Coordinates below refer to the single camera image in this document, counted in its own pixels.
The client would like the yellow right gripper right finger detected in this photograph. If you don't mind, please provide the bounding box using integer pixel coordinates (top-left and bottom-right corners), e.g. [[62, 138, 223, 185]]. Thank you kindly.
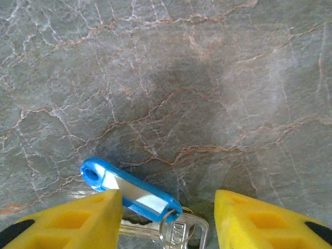
[[214, 189, 332, 249]]

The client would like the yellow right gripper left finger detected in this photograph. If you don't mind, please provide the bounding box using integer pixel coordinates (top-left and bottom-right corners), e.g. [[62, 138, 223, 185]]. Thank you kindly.
[[0, 189, 124, 249]]

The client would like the silver key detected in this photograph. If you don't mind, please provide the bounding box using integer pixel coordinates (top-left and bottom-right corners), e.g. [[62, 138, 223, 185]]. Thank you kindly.
[[119, 212, 210, 249]]

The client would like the blue plastic key tag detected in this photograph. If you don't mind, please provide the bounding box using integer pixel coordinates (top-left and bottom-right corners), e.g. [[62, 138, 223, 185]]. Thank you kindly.
[[79, 157, 183, 224]]

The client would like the small silver split ring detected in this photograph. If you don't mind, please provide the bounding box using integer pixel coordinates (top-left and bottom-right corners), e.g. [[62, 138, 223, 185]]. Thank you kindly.
[[158, 209, 195, 246]]

